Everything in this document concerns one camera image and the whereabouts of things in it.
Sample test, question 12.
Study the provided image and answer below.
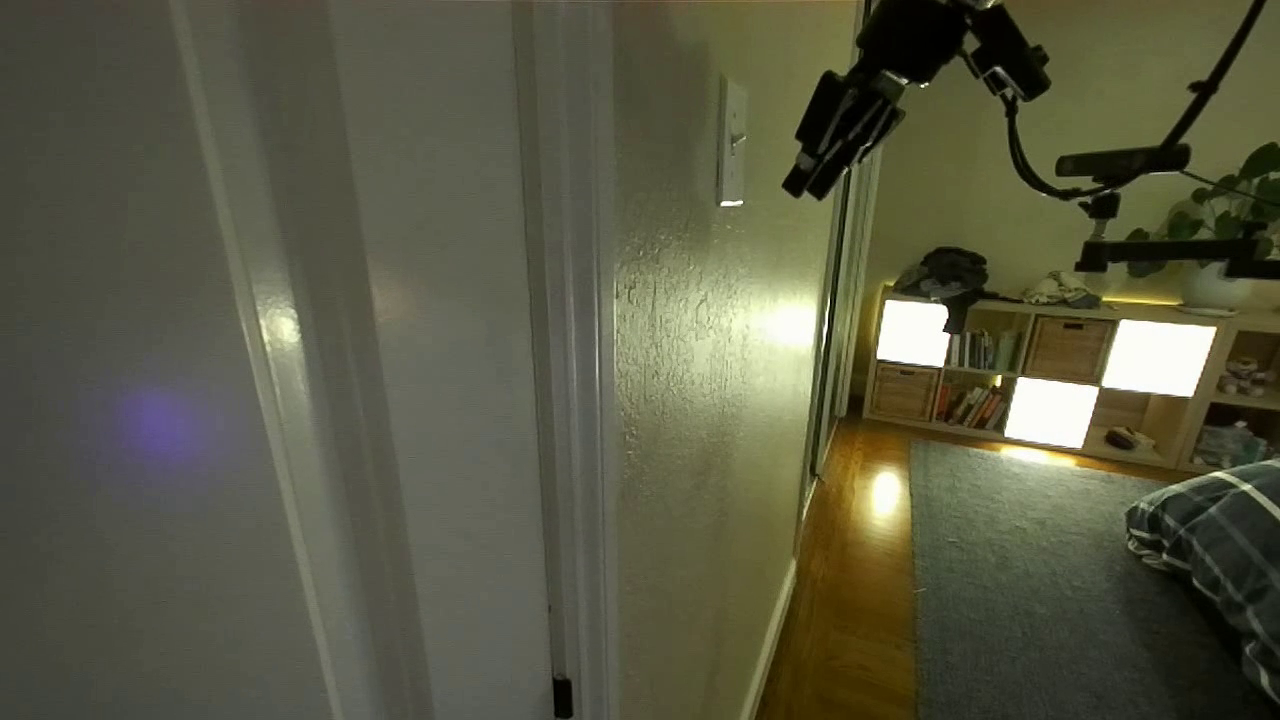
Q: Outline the white wall light switch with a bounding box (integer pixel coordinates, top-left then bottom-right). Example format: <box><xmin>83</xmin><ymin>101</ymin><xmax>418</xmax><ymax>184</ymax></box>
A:
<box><xmin>716</xmin><ymin>75</ymin><xmax>747</xmax><ymax>209</ymax></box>

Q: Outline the wicker storage basket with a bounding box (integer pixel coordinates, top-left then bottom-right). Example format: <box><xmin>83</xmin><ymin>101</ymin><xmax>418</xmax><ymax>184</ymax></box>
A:
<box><xmin>869</xmin><ymin>365</ymin><xmax>937</xmax><ymax>423</ymax></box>
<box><xmin>1024</xmin><ymin>317</ymin><xmax>1112</xmax><ymax>383</ymax></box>

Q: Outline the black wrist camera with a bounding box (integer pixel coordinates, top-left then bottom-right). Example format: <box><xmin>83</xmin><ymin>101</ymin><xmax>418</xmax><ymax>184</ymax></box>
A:
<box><xmin>965</xmin><ymin>6</ymin><xmax>1053</xmax><ymax>101</ymax></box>

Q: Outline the dark bag on shelf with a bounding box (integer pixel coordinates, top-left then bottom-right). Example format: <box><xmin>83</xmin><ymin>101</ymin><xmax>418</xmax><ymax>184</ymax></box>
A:
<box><xmin>897</xmin><ymin>248</ymin><xmax>989</xmax><ymax>336</ymax></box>

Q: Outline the wicker storage basket upper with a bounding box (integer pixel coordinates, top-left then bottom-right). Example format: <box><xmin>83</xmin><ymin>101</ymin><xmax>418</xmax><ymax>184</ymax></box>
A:
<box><xmin>1024</xmin><ymin>317</ymin><xmax>1112</xmax><ymax>383</ymax></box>

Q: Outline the plaid dark blanket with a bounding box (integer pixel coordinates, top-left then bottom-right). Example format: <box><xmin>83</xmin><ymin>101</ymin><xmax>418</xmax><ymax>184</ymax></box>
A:
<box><xmin>1125</xmin><ymin>459</ymin><xmax>1280</xmax><ymax>705</ymax></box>

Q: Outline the white baseboard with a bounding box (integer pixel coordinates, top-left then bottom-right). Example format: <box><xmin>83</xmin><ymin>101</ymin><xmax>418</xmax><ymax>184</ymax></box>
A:
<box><xmin>735</xmin><ymin>558</ymin><xmax>795</xmax><ymax>720</ymax></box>

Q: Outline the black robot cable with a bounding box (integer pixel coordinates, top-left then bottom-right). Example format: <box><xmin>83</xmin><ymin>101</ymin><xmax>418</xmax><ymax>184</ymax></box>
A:
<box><xmin>997</xmin><ymin>0</ymin><xmax>1272</xmax><ymax>203</ymax></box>

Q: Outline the wicker storage basket lower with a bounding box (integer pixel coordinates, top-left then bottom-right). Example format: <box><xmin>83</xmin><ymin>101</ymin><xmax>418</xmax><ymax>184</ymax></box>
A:
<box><xmin>869</xmin><ymin>365</ymin><xmax>937</xmax><ymax>423</ymax></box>

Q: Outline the grey area rug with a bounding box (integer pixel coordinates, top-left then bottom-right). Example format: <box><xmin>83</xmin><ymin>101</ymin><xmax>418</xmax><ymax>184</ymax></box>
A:
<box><xmin>907</xmin><ymin>442</ymin><xmax>1276</xmax><ymax>720</ymax></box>

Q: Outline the wooden cube shelf unit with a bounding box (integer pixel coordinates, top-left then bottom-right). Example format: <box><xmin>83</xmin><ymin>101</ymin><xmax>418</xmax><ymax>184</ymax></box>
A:
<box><xmin>865</xmin><ymin>297</ymin><xmax>1280</xmax><ymax>469</ymax></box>

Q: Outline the white closet door frame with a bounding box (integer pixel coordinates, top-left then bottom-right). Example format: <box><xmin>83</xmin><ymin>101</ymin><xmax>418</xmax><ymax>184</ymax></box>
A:
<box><xmin>802</xmin><ymin>160</ymin><xmax>865</xmax><ymax>481</ymax></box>

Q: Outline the white door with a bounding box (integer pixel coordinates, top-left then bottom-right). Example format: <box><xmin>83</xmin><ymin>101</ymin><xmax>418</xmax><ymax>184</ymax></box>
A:
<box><xmin>0</xmin><ymin>0</ymin><xmax>552</xmax><ymax>720</ymax></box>

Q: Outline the green potted plant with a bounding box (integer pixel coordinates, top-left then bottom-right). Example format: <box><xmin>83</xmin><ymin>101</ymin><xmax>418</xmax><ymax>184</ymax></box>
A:
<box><xmin>1158</xmin><ymin>139</ymin><xmax>1280</xmax><ymax>261</ymax></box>

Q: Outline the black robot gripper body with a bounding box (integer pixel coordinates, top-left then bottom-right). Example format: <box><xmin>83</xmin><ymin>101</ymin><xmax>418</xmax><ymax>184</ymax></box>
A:
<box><xmin>795</xmin><ymin>0</ymin><xmax>965</xmax><ymax>146</ymax></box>

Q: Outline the black camera on stand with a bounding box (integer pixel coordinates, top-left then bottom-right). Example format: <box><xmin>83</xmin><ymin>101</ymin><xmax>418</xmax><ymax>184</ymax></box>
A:
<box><xmin>1053</xmin><ymin>139</ymin><xmax>1280</xmax><ymax>282</ymax></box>

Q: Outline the white door frame trim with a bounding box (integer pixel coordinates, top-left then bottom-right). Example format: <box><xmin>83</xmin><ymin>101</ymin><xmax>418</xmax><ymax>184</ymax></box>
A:
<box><xmin>517</xmin><ymin>0</ymin><xmax>618</xmax><ymax>720</ymax></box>

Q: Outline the black door hinge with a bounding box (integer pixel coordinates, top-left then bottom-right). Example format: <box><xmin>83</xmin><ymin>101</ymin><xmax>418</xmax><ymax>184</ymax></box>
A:
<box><xmin>552</xmin><ymin>675</ymin><xmax>572</xmax><ymax>720</ymax></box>

